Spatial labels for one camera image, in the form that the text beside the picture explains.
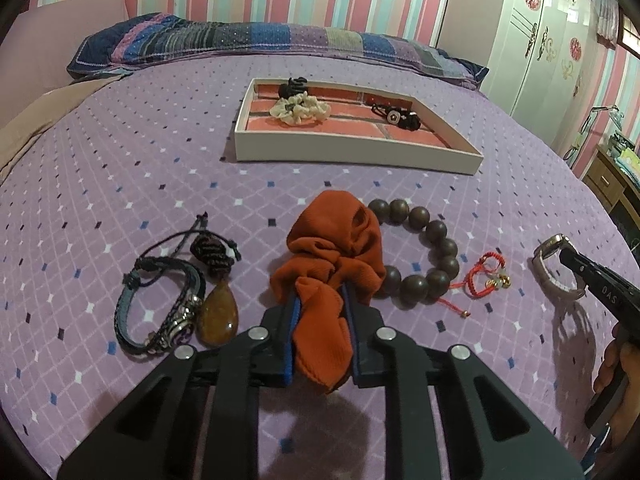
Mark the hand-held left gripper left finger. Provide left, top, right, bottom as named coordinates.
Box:
left=57, top=295, right=301, bottom=480

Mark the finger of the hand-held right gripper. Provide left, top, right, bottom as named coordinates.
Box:
left=559, top=247, right=640, bottom=323

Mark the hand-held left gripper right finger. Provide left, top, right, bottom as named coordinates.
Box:
left=342, top=285, right=586, bottom=480

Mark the orange scrunchie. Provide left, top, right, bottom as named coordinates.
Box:
left=270, top=190, right=386, bottom=393

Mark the white wristwatch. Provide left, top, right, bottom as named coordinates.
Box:
left=532, top=234, right=588, bottom=301

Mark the white tray with brick lining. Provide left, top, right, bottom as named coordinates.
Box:
left=232, top=77, right=485, bottom=176

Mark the cream scrunchie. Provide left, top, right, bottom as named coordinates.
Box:
left=269, top=92, right=332, bottom=126

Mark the black scrunchie with silver charm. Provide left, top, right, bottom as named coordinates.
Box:
left=382, top=107, right=422, bottom=132

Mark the person's right hand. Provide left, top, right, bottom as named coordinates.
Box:
left=592, top=340, right=640, bottom=456

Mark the wooden desk with drawers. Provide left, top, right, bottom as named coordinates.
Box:
left=582, top=145, right=640, bottom=241

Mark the desk lamp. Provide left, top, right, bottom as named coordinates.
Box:
left=562, top=105, right=626, bottom=161

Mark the purple patterned bedspread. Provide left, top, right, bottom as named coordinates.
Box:
left=0, top=52, right=640, bottom=480

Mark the white wardrobe with decals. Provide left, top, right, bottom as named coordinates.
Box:
left=435, top=0, right=608, bottom=121

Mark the window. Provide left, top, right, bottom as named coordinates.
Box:
left=617, top=5, right=640, bottom=56

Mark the window curtain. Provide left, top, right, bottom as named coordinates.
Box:
left=595, top=0, right=621, bottom=51

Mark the striped patchwork pillow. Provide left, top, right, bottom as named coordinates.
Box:
left=66, top=12, right=490, bottom=92

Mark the beige blanket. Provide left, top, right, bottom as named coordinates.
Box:
left=0, top=77, right=108, bottom=181

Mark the pink headboard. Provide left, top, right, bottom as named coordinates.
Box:
left=0, top=0, right=131, bottom=101

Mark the amber pendant black cord necklace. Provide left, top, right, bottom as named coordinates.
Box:
left=145, top=212, right=242, bottom=347

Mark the red string bracelet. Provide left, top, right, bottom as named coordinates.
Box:
left=437, top=251, right=513, bottom=318

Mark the braided leather bracelet silver bead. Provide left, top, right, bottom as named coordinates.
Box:
left=116, top=255, right=207, bottom=356

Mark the brown wooden bead bracelet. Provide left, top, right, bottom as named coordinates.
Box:
left=367, top=198, right=461, bottom=306

